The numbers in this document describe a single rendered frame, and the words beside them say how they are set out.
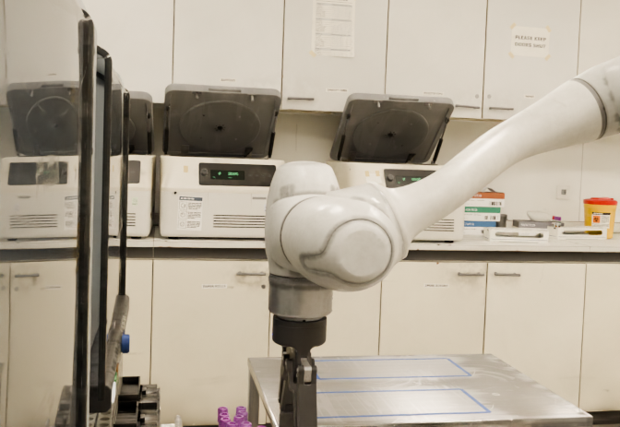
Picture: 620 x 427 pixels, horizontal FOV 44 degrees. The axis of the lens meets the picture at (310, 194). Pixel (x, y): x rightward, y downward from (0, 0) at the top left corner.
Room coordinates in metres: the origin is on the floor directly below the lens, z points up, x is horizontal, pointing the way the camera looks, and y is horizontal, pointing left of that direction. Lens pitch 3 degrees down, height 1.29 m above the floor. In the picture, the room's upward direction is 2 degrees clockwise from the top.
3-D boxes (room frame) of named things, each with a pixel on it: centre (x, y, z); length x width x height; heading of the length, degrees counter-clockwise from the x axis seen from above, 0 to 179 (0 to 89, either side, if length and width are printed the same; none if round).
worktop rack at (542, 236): (3.73, -1.02, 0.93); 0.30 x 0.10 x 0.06; 93
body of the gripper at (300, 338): (1.04, 0.01, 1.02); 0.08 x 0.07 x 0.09; 11
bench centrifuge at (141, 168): (3.50, 1.00, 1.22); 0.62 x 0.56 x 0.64; 10
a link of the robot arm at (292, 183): (1.03, 0.00, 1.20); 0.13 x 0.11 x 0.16; 16
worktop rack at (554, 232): (3.98, -1.41, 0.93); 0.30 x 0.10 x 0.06; 104
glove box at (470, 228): (4.03, -0.86, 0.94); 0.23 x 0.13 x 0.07; 106
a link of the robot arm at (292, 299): (1.04, 0.01, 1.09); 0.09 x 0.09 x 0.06
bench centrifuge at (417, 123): (3.78, -0.40, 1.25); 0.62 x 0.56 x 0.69; 11
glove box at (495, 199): (4.04, -0.90, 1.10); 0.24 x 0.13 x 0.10; 100
